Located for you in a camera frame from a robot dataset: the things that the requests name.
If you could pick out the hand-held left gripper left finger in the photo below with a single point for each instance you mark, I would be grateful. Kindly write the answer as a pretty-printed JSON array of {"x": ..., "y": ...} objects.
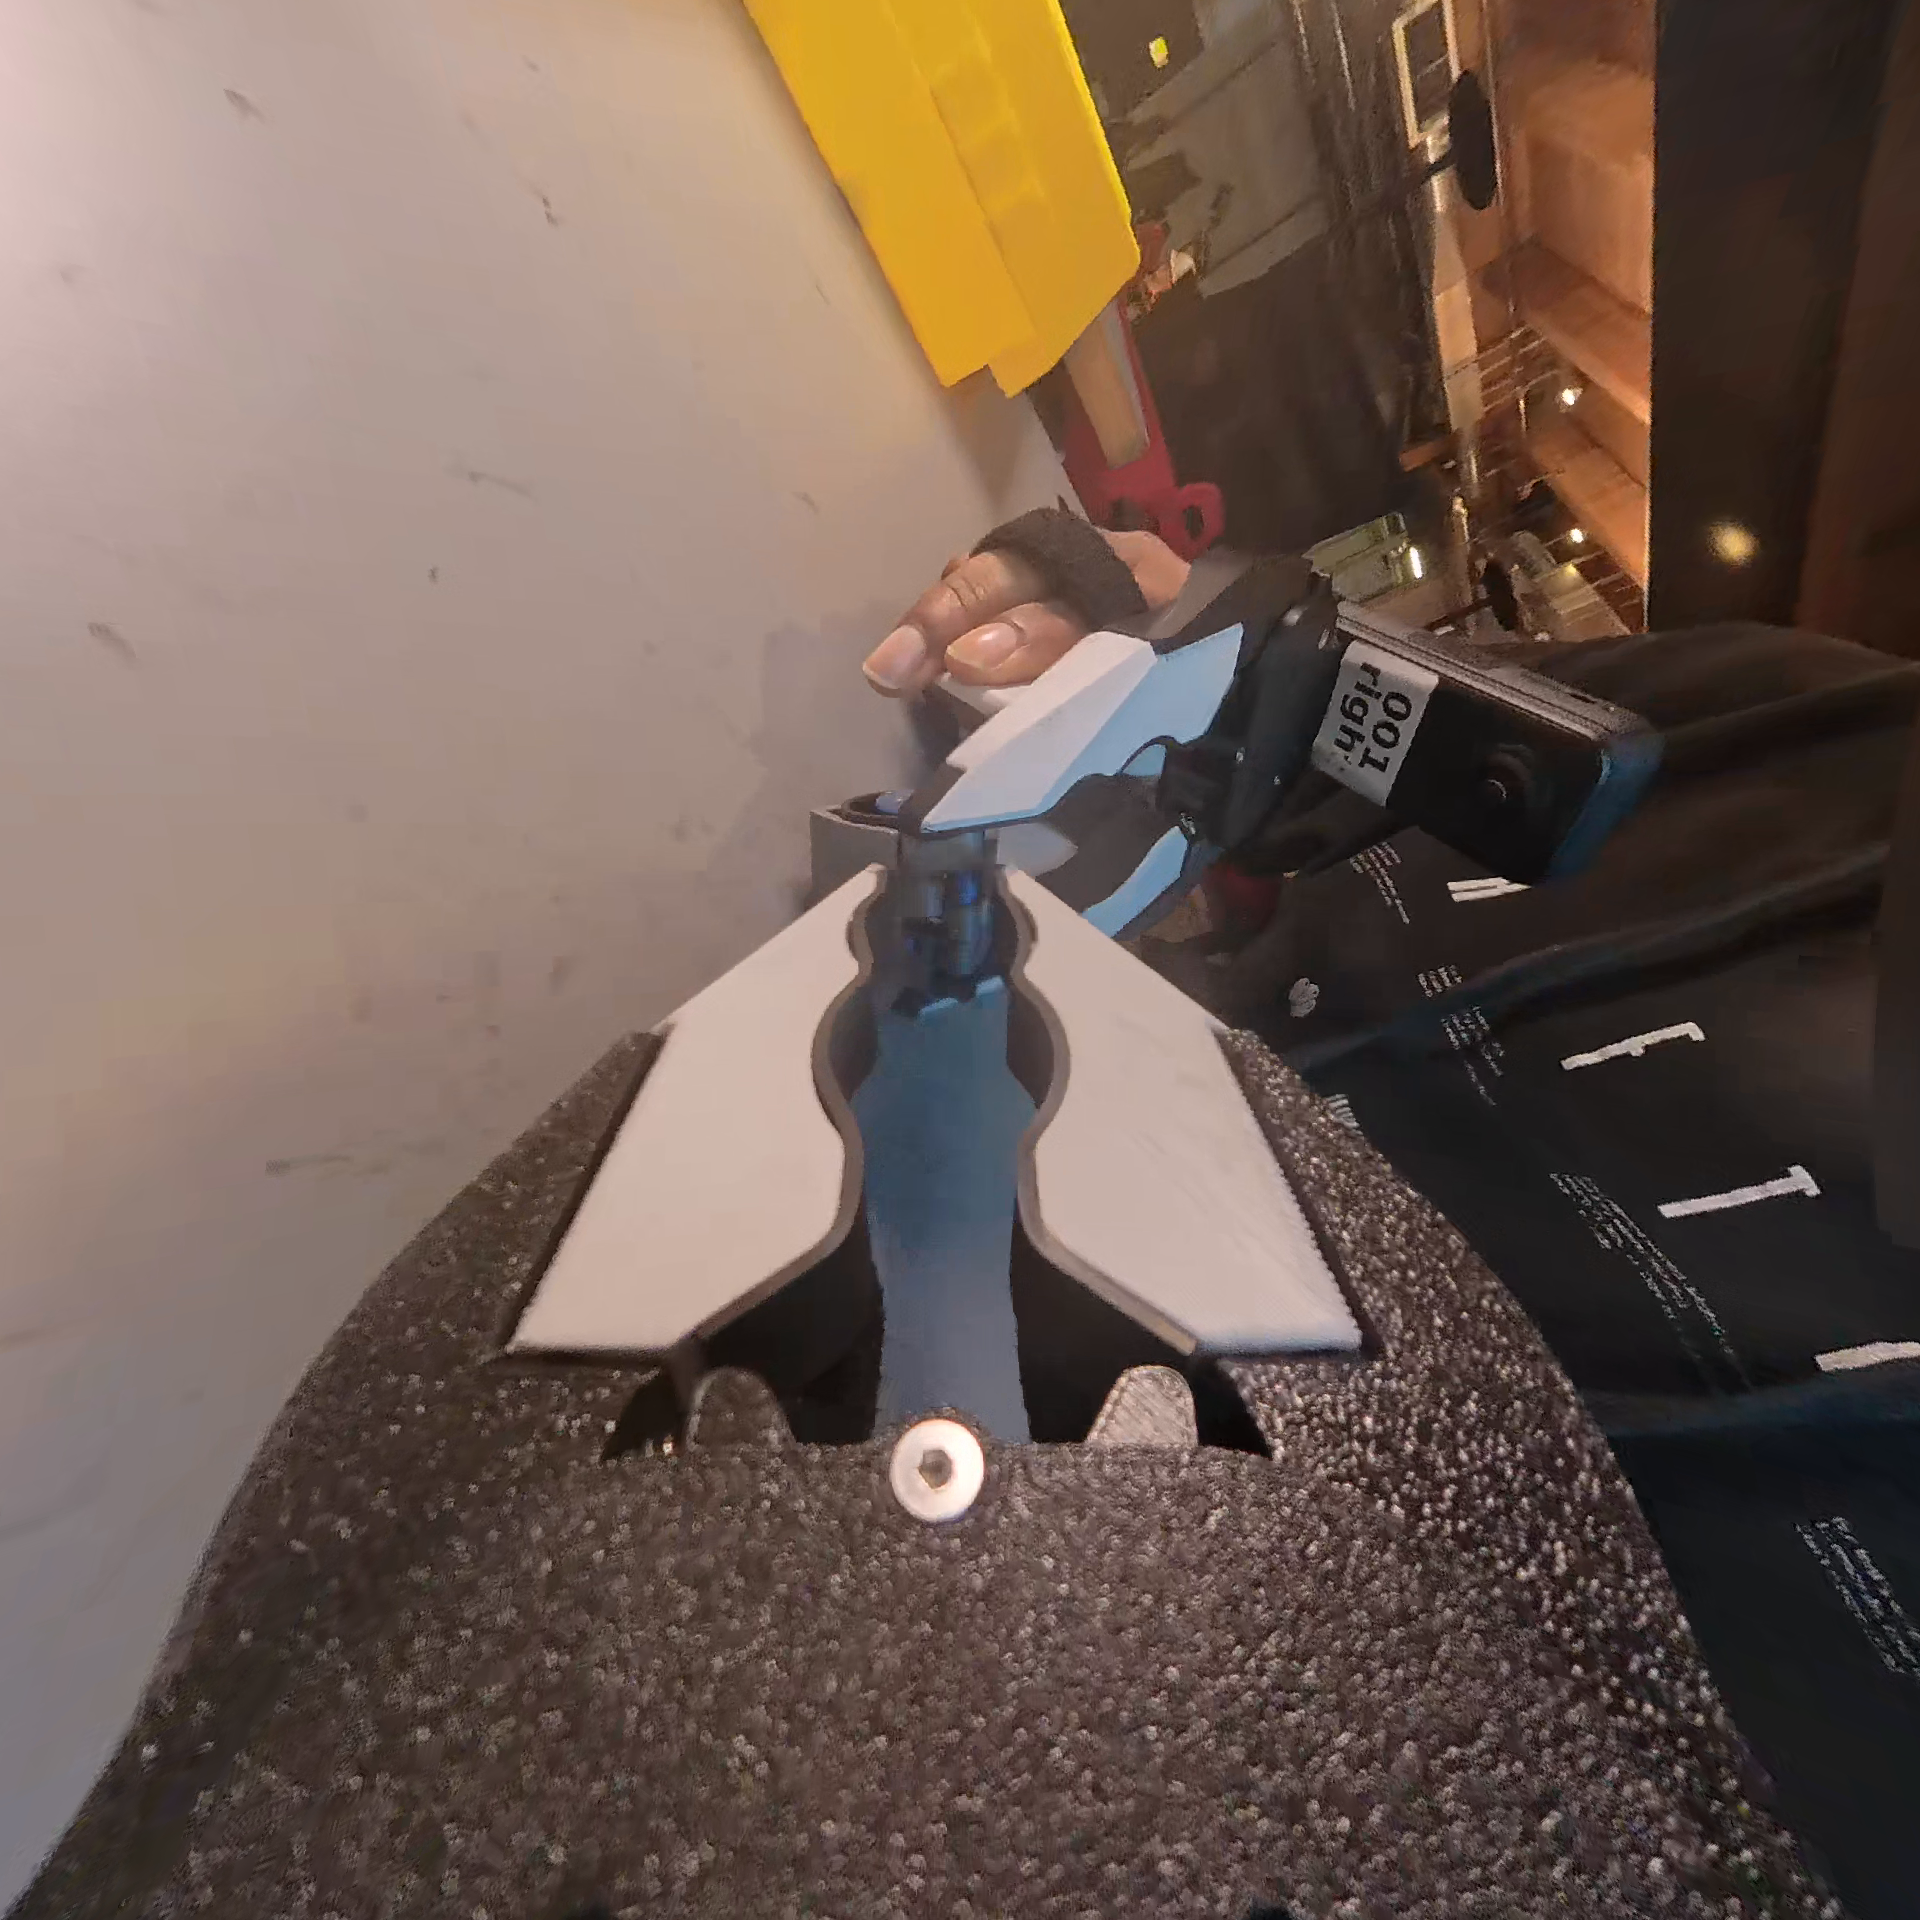
[{"x": 705, "y": 1185}]

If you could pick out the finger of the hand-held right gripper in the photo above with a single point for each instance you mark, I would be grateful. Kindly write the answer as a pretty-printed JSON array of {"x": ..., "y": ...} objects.
[
  {"x": 1080, "y": 720},
  {"x": 1147, "y": 878}
]

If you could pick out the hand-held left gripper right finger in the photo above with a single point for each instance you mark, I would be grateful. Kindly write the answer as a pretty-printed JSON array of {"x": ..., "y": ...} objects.
[{"x": 1185, "y": 1185}]

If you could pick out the black toy lens assembly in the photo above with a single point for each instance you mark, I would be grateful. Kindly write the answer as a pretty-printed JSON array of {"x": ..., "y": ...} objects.
[{"x": 945, "y": 915}]

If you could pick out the grey curved toy panel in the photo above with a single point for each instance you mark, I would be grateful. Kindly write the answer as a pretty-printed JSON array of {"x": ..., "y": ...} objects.
[{"x": 839, "y": 848}]

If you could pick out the person's right hand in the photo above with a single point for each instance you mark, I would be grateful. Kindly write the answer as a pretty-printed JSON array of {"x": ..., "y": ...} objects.
[{"x": 961, "y": 639}]

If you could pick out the person's black hoodie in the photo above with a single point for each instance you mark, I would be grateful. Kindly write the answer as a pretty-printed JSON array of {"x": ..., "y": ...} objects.
[{"x": 1650, "y": 1275}]

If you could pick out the yellow storage bin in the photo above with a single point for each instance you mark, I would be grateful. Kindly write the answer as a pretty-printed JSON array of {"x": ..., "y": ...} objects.
[{"x": 961, "y": 182}]

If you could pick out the black floor lamp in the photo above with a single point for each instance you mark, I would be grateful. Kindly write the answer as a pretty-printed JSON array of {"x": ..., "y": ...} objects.
[{"x": 1472, "y": 136}]

